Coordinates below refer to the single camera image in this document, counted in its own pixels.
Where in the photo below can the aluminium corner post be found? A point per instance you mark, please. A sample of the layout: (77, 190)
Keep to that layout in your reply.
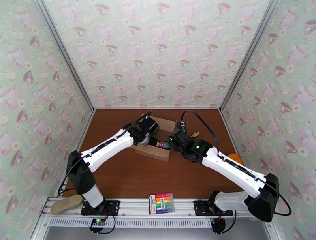
(64, 54)
(249, 54)

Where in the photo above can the small black electronics module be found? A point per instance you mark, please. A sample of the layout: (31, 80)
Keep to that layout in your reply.
(218, 225)

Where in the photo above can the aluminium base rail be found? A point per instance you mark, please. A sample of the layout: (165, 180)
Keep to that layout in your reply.
(138, 207)

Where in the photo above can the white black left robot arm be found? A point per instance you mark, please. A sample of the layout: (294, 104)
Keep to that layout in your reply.
(106, 150)

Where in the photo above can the striped colourful sock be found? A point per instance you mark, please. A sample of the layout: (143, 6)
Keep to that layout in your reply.
(160, 144)

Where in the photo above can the tan oblong sponge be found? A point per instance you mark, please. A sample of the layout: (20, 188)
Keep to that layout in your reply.
(66, 204)

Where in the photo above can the jar with orange lid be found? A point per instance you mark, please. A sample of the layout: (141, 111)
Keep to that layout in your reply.
(235, 158)

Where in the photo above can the brown cardboard express box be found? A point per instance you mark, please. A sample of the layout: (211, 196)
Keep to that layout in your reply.
(153, 153)

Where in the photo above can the small green circuit board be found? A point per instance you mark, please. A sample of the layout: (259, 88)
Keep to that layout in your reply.
(98, 222)

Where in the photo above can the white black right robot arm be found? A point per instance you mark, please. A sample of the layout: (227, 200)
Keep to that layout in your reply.
(234, 170)

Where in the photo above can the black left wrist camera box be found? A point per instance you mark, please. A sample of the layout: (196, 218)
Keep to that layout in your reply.
(150, 120)

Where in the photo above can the pack of coloured highlighters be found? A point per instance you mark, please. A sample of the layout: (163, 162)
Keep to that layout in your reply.
(161, 203)

